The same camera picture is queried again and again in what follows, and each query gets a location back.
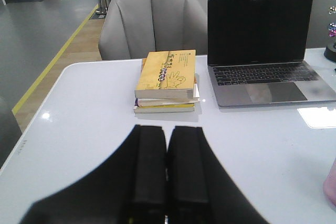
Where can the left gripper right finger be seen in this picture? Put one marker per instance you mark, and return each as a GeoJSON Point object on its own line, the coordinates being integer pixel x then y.
{"type": "Point", "coordinates": [200, 190]}

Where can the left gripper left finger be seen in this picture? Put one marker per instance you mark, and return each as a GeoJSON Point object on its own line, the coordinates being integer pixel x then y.
{"type": "Point", "coordinates": [128, 187]}

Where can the pink mesh pen holder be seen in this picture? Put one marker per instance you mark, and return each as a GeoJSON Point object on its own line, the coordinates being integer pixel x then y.
{"type": "Point", "coordinates": [329, 189]}

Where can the bottom yellow book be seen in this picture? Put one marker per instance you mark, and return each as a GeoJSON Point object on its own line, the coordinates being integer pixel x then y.
{"type": "Point", "coordinates": [166, 108]}

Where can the yellow book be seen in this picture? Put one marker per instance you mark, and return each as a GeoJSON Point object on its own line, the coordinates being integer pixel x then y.
{"type": "Point", "coordinates": [166, 108]}
{"type": "Point", "coordinates": [167, 75]}

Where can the middle cream book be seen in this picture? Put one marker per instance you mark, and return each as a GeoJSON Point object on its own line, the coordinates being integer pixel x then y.
{"type": "Point", "coordinates": [162, 102]}

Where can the top yellow book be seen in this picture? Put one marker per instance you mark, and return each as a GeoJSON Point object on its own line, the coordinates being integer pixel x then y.
{"type": "Point", "coordinates": [167, 75]}

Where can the grey laptop computer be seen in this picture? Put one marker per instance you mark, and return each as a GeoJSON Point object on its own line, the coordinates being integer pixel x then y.
{"type": "Point", "coordinates": [256, 52]}

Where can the left grey armchair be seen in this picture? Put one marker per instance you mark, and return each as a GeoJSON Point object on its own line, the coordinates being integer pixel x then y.
{"type": "Point", "coordinates": [133, 28]}

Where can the grey armchair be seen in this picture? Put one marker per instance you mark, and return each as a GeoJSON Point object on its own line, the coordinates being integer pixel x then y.
{"type": "Point", "coordinates": [320, 19]}
{"type": "Point", "coordinates": [133, 28]}

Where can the right grey armchair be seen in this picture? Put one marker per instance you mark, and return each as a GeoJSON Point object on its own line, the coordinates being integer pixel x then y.
{"type": "Point", "coordinates": [320, 19]}

